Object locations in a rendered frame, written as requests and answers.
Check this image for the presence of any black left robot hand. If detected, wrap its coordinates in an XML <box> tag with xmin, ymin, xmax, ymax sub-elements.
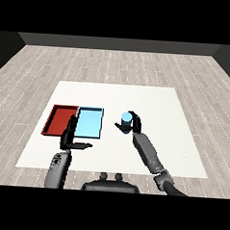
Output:
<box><xmin>59</xmin><ymin>113</ymin><xmax>95</xmax><ymax>153</ymax></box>

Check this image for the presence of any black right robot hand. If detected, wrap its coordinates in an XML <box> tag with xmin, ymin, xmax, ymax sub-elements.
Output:
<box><xmin>113</xmin><ymin>109</ymin><xmax>143</xmax><ymax>135</ymax></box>

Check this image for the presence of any red shallow open box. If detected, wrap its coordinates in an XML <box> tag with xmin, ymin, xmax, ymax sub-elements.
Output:
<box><xmin>40</xmin><ymin>103</ymin><xmax>80</xmax><ymax>139</ymax></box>

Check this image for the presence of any small blue can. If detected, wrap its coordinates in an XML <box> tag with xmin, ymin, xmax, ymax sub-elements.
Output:
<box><xmin>119</xmin><ymin>111</ymin><xmax>135</xmax><ymax>136</ymax></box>

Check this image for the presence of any dark grey robot body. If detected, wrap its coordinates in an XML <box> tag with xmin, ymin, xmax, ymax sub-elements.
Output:
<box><xmin>81</xmin><ymin>171</ymin><xmax>142</xmax><ymax>194</ymax></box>

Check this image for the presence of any light blue shallow open box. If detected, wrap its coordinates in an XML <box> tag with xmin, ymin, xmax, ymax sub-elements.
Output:
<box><xmin>72</xmin><ymin>105</ymin><xmax>105</xmax><ymax>141</ymax></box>

